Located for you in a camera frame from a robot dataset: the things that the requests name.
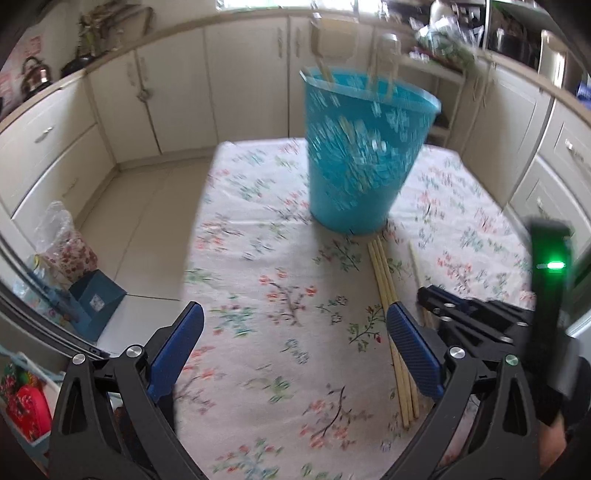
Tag white floral tablecloth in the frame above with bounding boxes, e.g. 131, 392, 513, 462
173, 137, 539, 480

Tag dark cooking pot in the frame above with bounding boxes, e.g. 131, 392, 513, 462
489, 28, 532, 65

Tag white panelled drawer cabinet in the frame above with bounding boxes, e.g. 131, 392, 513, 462
466, 60, 591, 232

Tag white rolling cart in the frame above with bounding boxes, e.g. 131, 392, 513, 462
369, 32, 467, 148

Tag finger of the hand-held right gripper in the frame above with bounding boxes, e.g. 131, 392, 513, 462
417, 285, 532, 324
431, 308, 532, 358

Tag blue perforated plastic basket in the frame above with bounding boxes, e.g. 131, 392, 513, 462
300, 67, 443, 236

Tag white door cabinets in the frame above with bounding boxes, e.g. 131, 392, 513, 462
88, 11, 384, 158

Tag black wok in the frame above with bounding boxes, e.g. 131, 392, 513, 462
60, 55, 98, 77

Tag person's right forearm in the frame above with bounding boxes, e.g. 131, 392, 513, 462
538, 415, 591, 480

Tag steel kettle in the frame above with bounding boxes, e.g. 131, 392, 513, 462
21, 56, 52, 95

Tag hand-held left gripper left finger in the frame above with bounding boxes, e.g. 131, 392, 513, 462
46, 300, 206, 480

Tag blue cardboard box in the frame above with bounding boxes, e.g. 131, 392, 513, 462
69, 270, 127, 342

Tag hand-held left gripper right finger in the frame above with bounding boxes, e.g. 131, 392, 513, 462
386, 301, 543, 480

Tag plastic bag of vegetables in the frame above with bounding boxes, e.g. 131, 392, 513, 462
416, 18, 478, 63

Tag wall utensil rack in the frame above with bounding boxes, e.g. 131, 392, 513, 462
78, 4, 153, 42

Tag white hanging door bin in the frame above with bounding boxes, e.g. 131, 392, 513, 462
310, 18, 361, 58

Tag red floral bag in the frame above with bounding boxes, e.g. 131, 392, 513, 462
0, 362, 51, 439

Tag white electric water boiler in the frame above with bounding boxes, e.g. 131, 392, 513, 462
538, 30, 568, 90

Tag floral plastic bag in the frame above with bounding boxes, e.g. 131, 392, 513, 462
34, 200, 100, 284

